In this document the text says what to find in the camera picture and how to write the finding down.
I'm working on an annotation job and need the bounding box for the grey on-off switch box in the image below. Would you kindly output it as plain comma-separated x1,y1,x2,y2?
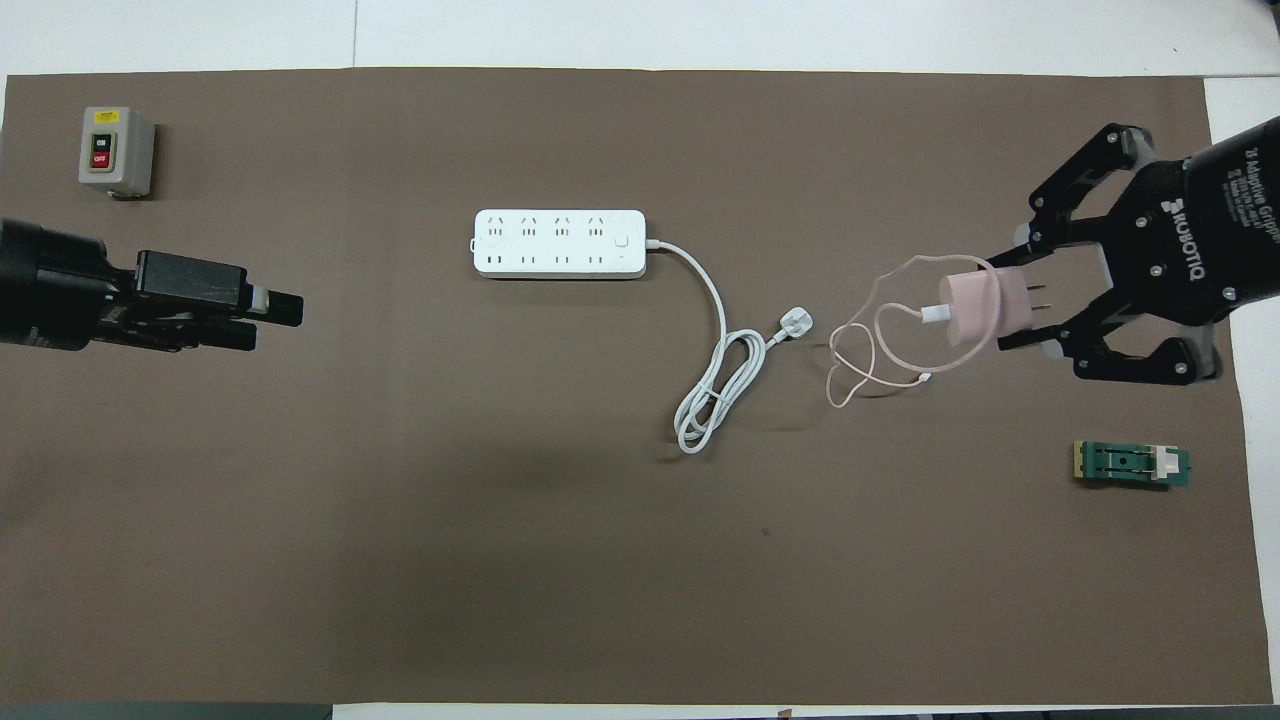
78,106,157,200

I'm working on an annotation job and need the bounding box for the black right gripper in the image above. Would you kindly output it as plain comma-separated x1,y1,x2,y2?
985,115,1280,386

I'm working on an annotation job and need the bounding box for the white power strip cord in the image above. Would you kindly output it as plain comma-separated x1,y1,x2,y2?
645,238,814,456

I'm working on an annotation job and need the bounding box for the green knife switch block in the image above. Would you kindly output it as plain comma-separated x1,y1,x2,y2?
1073,440,1192,490

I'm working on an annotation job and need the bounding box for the pink charging cable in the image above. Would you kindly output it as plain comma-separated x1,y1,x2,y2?
826,254,996,409

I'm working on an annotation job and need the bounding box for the brown table mat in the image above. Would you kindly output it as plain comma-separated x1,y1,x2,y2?
0,67,1274,707

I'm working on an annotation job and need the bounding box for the white power strip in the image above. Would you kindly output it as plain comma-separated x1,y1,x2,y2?
472,208,648,280

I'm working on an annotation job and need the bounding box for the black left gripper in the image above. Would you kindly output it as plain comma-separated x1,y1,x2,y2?
0,220,304,351

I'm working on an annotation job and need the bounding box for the pink charger adapter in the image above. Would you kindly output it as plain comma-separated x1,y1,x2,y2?
945,268,1053,348

